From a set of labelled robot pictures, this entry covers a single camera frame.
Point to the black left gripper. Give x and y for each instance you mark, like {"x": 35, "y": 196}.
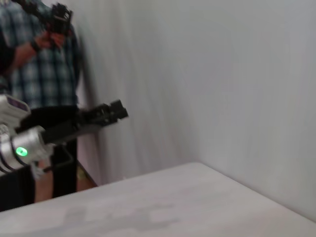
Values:
{"x": 59, "y": 123}

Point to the black handheld control device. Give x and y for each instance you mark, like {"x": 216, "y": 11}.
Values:
{"x": 56, "y": 17}

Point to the person's hand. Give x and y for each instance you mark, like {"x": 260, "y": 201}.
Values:
{"x": 48, "y": 40}

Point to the person in plaid shirt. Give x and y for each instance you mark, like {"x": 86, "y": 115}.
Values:
{"x": 49, "y": 74}

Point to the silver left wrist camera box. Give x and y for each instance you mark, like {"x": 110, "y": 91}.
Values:
{"x": 12, "y": 106}

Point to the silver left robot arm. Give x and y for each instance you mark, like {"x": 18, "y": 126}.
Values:
{"x": 24, "y": 145}

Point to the person's forearm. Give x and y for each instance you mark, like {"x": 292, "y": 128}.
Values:
{"x": 23, "y": 54}

